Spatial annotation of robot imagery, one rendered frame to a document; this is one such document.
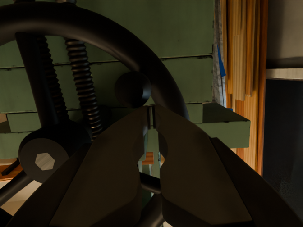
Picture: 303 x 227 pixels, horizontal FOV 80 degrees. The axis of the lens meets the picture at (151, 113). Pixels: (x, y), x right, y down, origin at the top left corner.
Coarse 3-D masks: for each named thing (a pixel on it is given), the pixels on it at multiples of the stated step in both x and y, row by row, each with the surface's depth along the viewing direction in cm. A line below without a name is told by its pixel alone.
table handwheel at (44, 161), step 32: (0, 32) 16; (32, 32) 17; (64, 32) 16; (96, 32) 16; (128, 32) 16; (32, 64) 17; (128, 64) 17; (160, 64) 17; (160, 96) 17; (64, 128) 19; (32, 160) 17; (64, 160) 17; (0, 192) 20; (160, 192) 20; (0, 224) 21; (160, 224) 20
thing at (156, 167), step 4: (156, 152) 76; (156, 156) 76; (160, 156) 78; (156, 160) 77; (160, 160) 79; (152, 164) 77; (156, 164) 77; (160, 164) 78; (152, 168) 78; (156, 168) 78; (152, 172) 78; (156, 172) 78; (156, 176) 78
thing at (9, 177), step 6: (6, 114) 265; (18, 162) 276; (0, 168) 268; (6, 168) 256; (12, 168) 261; (18, 168) 265; (0, 174) 251; (6, 174) 248; (12, 174) 249; (0, 180) 240; (6, 180) 240
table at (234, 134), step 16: (208, 112) 45; (224, 112) 44; (0, 128) 42; (208, 128) 37; (224, 128) 37; (240, 128) 37; (0, 144) 39; (16, 144) 39; (144, 144) 28; (240, 144) 38
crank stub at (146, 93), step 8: (128, 72) 12; (136, 72) 12; (120, 80) 12; (128, 80) 11; (136, 80) 11; (144, 80) 12; (120, 88) 11; (128, 88) 11; (136, 88) 11; (144, 88) 11; (120, 96) 11; (128, 96) 11; (136, 96) 11; (144, 96) 12; (128, 104) 12; (136, 104) 12
